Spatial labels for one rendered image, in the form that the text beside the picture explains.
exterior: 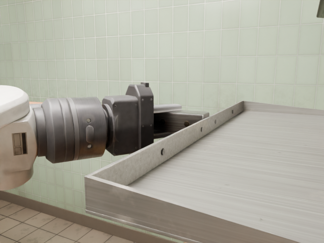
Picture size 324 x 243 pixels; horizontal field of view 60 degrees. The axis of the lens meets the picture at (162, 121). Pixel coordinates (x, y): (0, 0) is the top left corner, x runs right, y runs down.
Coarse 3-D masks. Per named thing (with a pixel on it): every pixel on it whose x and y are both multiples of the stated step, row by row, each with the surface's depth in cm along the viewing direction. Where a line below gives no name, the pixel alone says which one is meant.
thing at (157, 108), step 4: (164, 104) 47; (168, 104) 47; (172, 104) 47; (176, 104) 47; (156, 108) 43; (160, 108) 44; (164, 108) 44; (168, 108) 45; (172, 108) 45; (176, 108) 46; (180, 108) 46; (156, 112) 43; (160, 112) 44
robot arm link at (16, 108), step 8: (0, 88) 34; (8, 88) 35; (16, 88) 35; (0, 96) 32; (8, 96) 32; (16, 96) 33; (24, 96) 34; (0, 104) 30; (8, 104) 31; (16, 104) 32; (24, 104) 33; (0, 112) 30; (8, 112) 31; (16, 112) 32; (24, 112) 33; (0, 120) 30; (8, 120) 31
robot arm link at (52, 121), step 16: (32, 112) 35; (48, 112) 35; (64, 112) 35; (0, 128) 32; (16, 128) 32; (32, 128) 34; (48, 128) 34; (64, 128) 35; (0, 144) 32; (16, 144) 33; (32, 144) 34; (48, 144) 35; (64, 144) 35; (0, 160) 33; (16, 160) 34; (32, 160) 35; (48, 160) 37; (64, 160) 37; (0, 176) 34; (16, 176) 35
